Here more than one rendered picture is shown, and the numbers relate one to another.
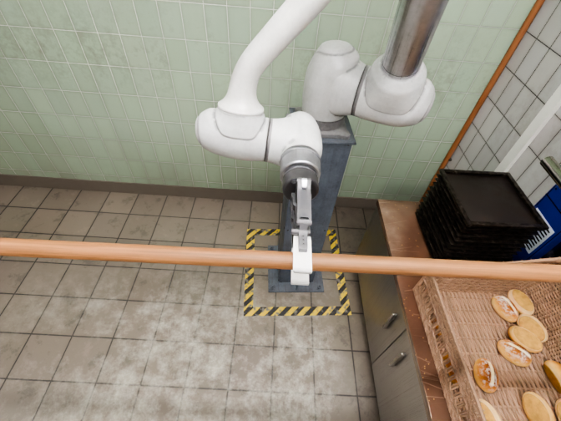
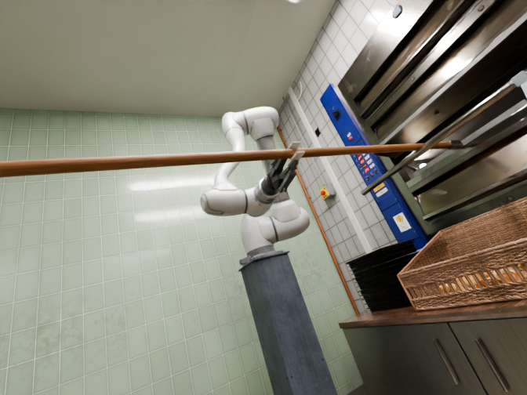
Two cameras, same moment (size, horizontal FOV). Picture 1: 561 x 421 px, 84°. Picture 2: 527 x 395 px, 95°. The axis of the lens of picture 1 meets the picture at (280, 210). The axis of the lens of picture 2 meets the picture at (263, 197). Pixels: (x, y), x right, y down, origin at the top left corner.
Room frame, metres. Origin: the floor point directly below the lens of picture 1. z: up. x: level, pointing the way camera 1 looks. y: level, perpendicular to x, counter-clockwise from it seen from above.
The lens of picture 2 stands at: (-0.24, 0.37, 0.79)
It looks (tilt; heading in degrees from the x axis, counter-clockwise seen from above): 23 degrees up; 333
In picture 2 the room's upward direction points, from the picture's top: 19 degrees counter-clockwise
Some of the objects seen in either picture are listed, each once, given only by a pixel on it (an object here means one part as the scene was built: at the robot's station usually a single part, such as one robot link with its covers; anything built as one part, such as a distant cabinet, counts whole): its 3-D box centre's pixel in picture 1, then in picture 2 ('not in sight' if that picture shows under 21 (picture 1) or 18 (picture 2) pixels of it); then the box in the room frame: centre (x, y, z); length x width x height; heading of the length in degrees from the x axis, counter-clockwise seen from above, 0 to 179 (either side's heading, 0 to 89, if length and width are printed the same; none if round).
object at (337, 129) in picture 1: (316, 117); (258, 256); (0.99, -0.10, 1.03); 0.22 x 0.18 x 0.06; 96
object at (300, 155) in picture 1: (300, 169); (267, 190); (0.52, -0.03, 1.18); 0.09 x 0.06 x 0.09; 92
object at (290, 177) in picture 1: (300, 194); (274, 180); (0.44, -0.04, 1.18); 0.09 x 0.07 x 0.08; 2
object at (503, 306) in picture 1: (506, 306); (466, 279); (0.53, -0.84, 0.62); 0.10 x 0.07 x 0.05; 23
